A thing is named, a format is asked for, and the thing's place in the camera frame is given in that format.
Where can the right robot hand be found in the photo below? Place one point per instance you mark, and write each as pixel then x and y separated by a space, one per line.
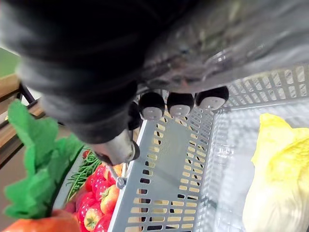
pixel 77 60

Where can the orange carrot with green leaves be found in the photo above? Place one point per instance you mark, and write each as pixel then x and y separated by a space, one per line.
pixel 36 169

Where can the grey plastic shopping basket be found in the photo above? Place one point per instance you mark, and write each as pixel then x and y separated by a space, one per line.
pixel 169 154

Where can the yellow napa cabbage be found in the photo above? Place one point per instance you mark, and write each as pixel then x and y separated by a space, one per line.
pixel 280 174

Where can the wooden produce display stand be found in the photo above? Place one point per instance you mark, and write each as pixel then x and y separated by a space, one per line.
pixel 9 87

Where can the green bean pile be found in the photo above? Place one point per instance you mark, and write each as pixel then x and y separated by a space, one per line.
pixel 83 171

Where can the red strawberry pile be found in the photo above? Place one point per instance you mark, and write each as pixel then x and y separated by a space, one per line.
pixel 99 200

